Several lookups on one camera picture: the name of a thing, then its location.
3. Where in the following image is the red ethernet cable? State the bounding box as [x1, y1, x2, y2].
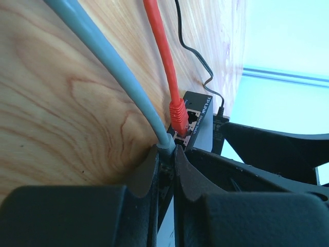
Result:
[142, 0, 190, 137]

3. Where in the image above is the black power adapter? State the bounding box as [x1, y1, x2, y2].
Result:
[211, 114, 230, 155]

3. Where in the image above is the black power cable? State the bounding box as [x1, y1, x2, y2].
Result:
[174, 0, 227, 116]

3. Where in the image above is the grey ethernet cable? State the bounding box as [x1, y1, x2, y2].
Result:
[43, 0, 177, 157]

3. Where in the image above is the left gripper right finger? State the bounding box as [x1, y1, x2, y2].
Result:
[174, 148, 328, 246]

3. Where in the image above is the right aluminium frame post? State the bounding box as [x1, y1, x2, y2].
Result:
[243, 66, 328, 88]

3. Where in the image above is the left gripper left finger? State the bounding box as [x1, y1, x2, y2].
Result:
[1, 147, 159, 246]

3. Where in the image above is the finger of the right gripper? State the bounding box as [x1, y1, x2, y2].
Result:
[184, 149, 328, 203]
[221, 122, 328, 184]

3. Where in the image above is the black network switch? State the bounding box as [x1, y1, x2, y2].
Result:
[156, 90, 214, 232]

